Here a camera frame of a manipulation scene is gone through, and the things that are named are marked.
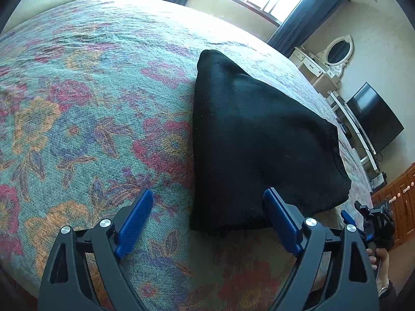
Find person's right hand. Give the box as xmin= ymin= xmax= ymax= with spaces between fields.
xmin=366 ymin=248 xmax=390 ymax=285

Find cream leather headboard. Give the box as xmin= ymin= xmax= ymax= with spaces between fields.
xmin=0 ymin=0 xmax=141 ymax=37

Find floral bed blanket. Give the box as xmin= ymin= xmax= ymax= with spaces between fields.
xmin=0 ymin=0 xmax=373 ymax=311

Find cream dressing table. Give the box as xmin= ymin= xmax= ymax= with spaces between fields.
xmin=288 ymin=46 xmax=340 ymax=98

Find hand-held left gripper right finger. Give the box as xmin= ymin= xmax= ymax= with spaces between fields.
xmin=263 ymin=188 xmax=380 ymax=311

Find oval ornate mirror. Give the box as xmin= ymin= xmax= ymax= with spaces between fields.
xmin=319 ymin=35 xmax=354 ymax=78

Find wooden cabinet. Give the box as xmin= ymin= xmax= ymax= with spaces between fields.
xmin=371 ymin=164 xmax=415 ymax=251

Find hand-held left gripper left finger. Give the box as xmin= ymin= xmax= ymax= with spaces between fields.
xmin=37 ymin=188 xmax=154 ymax=311

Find black set-top box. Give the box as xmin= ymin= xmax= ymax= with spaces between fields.
xmin=370 ymin=173 xmax=388 ymax=190

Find white television stand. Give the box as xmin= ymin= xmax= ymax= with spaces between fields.
xmin=327 ymin=90 xmax=382 ymax=176

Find black pants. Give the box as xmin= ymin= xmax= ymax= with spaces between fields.
xmin=189 ymin=49 xmax=352 ymax=232

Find person's right forearm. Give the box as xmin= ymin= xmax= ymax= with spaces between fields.
xmin=378 ymin=280 xmax=402 ymax=311

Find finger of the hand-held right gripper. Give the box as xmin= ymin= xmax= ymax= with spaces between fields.
xmin=340 ymin=210 xmax=357 ymax=226
xmin=354 ymin=201 xmax=370 ymax=221

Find black flat television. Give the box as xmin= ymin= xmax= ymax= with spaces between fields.
xmin=345 ymin=82 xmax=404 ymax=155

